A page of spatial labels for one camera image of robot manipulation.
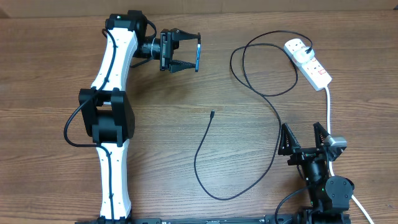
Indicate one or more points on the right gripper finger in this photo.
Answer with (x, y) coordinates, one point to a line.
(320, 134)
(288, 142)

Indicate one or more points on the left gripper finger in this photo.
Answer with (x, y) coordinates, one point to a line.
(178, 35)
(178, 65)

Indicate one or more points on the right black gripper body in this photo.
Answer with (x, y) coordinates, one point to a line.
(302, 155)

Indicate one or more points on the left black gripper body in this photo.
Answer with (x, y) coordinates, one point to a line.
(166, 48)

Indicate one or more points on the blue Samsung Galaxy smartphone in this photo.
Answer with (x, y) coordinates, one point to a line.
(197, 57)

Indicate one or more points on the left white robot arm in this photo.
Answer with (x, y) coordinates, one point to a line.
(107, 113)

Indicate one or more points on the white charger plug adapter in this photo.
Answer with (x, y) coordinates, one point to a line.
(303, 55)

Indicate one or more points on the white power strip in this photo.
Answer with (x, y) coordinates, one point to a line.
(313, 71)

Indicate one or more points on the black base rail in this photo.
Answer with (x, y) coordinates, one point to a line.
(267, 219)

